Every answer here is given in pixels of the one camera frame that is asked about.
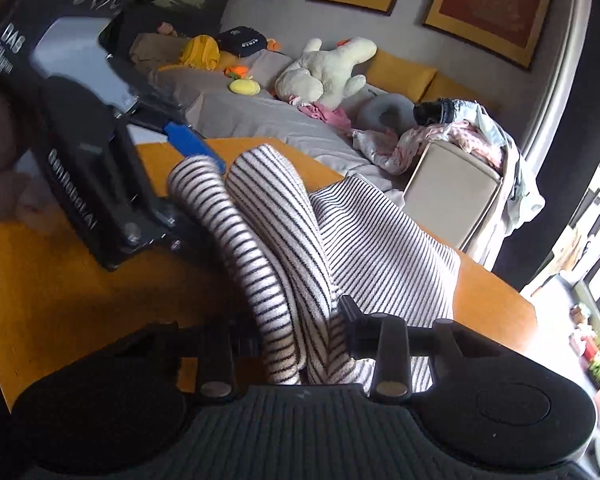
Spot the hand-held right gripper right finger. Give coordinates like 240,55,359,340
338,295,482,403

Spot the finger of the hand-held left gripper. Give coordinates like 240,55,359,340
129,109,227,173
155,205,220,267

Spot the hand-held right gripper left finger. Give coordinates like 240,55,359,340
126,321,262,402

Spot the black white striped garment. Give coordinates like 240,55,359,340
167,143,462,397

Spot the person's left hand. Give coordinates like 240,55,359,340
0,84,56,237

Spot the yellow plush toy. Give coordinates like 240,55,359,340
228,77,261,96

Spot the yellow bag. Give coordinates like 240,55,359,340
179,34,222,69

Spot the grey bed blanket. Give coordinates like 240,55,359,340
149,50,407,207

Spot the beige cloth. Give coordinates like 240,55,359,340
129,32,187,67

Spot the dark cabinet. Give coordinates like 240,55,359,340
111,0,232,57

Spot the white plush toy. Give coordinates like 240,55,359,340
274,37,379,112

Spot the beige storage box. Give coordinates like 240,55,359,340
404,139,504,252

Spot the grey neck pillow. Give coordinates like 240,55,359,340
357,94,417,132

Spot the pink floral cloth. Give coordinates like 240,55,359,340
352,125,432,176

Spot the pale green garment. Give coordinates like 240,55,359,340
474,102,547,242

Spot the orange cushion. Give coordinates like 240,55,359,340
422,74,502,117
367,49,439,104

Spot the pink patterned garment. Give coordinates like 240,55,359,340
430,120,505,167

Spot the dark denim garment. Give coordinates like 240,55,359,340
413,98,482,127

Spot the dark curtain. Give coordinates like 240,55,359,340
494,0,600,286

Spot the large red framed picture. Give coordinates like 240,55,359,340
422,0,562,72

